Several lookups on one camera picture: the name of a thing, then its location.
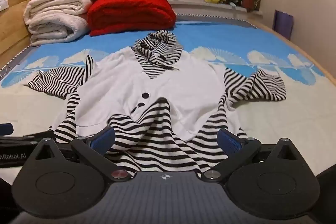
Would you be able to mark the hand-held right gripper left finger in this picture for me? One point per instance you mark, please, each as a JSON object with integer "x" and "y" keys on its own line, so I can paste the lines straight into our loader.
{"x": 101, "y": 140}

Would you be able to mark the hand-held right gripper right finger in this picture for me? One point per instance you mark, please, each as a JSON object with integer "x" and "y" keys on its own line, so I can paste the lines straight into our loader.
{"x": 231, "y": 144}

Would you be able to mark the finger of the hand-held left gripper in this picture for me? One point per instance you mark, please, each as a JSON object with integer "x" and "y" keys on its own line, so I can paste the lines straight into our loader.
{"x": 5, "y": 129}
{"x": 23, "y": 138}

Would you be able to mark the striped white hooded top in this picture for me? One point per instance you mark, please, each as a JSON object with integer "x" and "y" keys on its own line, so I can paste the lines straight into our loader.
{"x": 170, "y": 87}

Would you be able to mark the white fleece folded blanket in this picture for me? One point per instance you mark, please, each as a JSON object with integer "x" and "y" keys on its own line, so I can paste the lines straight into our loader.
{"x": 52, "y": 19}

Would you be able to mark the purple board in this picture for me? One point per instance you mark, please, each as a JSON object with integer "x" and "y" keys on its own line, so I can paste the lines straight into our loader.
{"x": 283, "y": 24}

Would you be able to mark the red folded blanket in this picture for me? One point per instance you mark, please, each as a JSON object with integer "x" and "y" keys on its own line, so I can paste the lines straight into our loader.
{"x": 131, "y": 11}

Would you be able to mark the wooden bed frame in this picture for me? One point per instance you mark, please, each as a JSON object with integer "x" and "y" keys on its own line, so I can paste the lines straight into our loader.
{"x": 13, "y": 29}

